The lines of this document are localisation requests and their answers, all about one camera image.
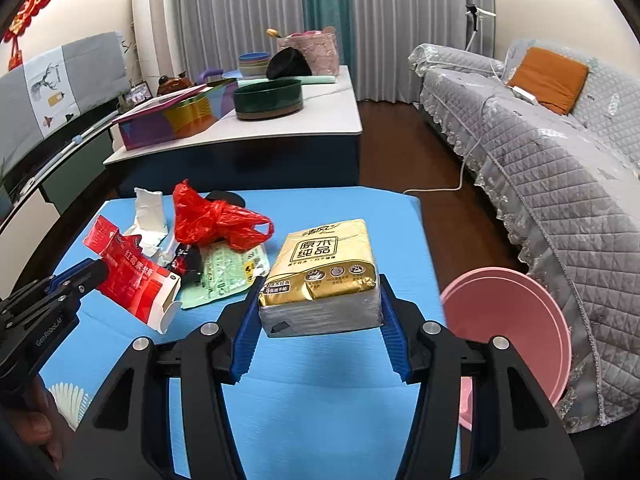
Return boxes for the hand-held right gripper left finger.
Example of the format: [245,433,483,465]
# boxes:
[60,276,266,480]

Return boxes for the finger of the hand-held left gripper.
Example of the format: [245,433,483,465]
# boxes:
[9,257,104,312]
[19,271,111,332]

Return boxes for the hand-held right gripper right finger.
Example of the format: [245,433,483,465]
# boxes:
[377,272,586,480]

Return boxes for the red carton box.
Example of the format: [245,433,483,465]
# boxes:
[82,214,182,335]

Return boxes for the green printed packet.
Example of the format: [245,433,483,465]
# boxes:
[179,245,271,310]

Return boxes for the gold tissue pack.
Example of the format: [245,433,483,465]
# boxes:
[258,218,386,338]

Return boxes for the white torn carton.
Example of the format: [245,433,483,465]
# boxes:
[122,187,176,261]

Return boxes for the pink plastic bin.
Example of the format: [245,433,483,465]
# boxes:
[440,267,573,431]

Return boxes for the red plastic bag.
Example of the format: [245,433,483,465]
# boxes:
[172,179,275,252]

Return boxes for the person's left hand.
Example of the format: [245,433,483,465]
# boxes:
[15,377,77,472]

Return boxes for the small black wrapper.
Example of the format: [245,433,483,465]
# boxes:
[167,242,203,276]

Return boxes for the dark television stand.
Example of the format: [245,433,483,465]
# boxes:
[0,110,118,281]

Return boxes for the blue table cover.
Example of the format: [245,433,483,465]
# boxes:
[37,186,463,480]

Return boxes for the white pole with blue joint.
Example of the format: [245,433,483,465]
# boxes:
[10,110,121,192]

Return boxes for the colourful tin box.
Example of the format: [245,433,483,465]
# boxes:
[111,84,236,152]

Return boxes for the pink box lid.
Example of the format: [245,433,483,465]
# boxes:
[114,85,207,124]

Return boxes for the television with grey cover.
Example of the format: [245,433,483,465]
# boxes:
[0,31,128,176]

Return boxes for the white top coffee table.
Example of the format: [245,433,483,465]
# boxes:
[102,65,363,198]

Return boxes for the brown teapot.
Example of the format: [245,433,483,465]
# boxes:
[156,72,193,96]

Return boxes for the sofa with grey quilted cover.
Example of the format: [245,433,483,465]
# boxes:
[407,42,640,433]

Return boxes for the dry branch decoration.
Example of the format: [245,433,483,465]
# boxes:
[120,20,141,86]

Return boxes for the dark green round basin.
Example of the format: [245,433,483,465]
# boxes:
[233,78,305,122]

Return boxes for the light green rolled mat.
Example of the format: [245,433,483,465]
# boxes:
[236,74,335,88]

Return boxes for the white standing air conditioner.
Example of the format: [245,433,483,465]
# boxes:
[131,0,187,92]

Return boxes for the stack of colourful bowls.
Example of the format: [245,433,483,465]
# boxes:
[238,51,273,77]

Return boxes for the black bowl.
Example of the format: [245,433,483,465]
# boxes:
[265,47,312,80]

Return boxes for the pink lace basket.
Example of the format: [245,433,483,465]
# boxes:
[276,27,341,77]

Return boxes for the small orange cushion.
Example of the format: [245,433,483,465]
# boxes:
[507,47,590,116]

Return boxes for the grey curtain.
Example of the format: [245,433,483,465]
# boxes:
[167,0,306,73]
[346,0,493,103]

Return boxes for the teal curtain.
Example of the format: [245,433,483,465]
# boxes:
[299,0,351,68]

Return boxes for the black ring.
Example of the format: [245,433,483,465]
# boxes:
[206,191,247,208]

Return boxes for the white power cable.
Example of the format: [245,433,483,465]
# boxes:
[402,57,511,196]

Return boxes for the photo frame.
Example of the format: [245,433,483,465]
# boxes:
[122,81,153,106]

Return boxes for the red knot wall ornament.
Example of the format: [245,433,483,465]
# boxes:
[2,0,53,72]

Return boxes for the white stand with camera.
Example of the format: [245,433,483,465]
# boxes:
[465,4,497,53]

